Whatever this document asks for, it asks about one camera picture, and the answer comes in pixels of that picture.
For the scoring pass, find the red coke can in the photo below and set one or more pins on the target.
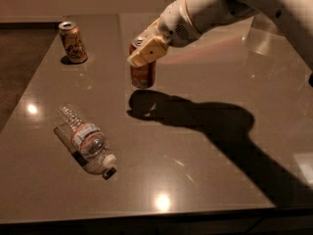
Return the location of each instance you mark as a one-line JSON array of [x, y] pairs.
[[143, 77]]

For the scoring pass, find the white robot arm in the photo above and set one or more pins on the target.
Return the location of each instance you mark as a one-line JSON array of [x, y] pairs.
[[294, 18]]

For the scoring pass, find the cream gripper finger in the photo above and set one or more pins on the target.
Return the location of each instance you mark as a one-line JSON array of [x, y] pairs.
[[151, 30], [148, 52]]

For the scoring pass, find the clear plastic water bottle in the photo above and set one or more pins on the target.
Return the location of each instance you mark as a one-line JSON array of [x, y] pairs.
[[85, 141]]

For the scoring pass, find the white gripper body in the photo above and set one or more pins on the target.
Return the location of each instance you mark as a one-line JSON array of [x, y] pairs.
[[177, 23]]

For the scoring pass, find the metal dispenser base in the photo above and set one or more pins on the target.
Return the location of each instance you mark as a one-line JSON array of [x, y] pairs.
[[261, 22]]

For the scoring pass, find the tan patterned soda can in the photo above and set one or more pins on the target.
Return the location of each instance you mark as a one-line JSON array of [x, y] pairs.
[[72, 42]]

